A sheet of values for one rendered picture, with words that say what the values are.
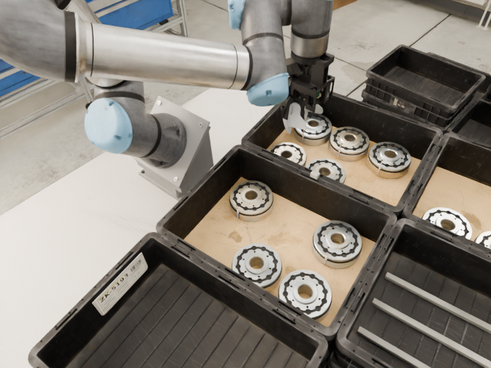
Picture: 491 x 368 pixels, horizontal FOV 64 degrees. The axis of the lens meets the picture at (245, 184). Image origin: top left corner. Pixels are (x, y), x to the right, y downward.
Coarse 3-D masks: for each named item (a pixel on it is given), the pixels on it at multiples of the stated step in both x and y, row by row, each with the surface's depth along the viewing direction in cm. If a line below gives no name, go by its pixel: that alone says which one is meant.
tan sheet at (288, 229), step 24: (216, 216) 93; (288, 216) 93; (312, 216) 92; (192, 240) 89; (216, 240) 89; (240, 240) 89; (264, 240) 88; (288, 240) 88; (288, 264) 84; (312, 264) 84; (360, 264) 84; (336, 288) 80; (336, 312) 77
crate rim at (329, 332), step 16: (224, 160) 93; (272, 160) 91; (208, 176) 88; (304, 176) 87; (192, 192) 85; (336, 192) 84; (176, 208) 83; (368, 208) 81; (384, 208) 81; (160, 224) 80; (176, 240) 77; (384, 240) 76; (208, 256) 75; (368, 256) 74; (224, 272) 72; (368, 272) 71; (256, 288) 70; (352, 288) 69; (288, 304) 68; (304, 320) 66; (336, 320) 66
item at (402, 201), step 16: (336, 96) 106; (272, 112) 102; (384, 112) 100; (256, 128) 98; (432, 128) 96; (432, 144) 92; (288, 160) 91; (320, 176) 87; (416, 176) 86; (352, 192) 84; (400, 208) 80
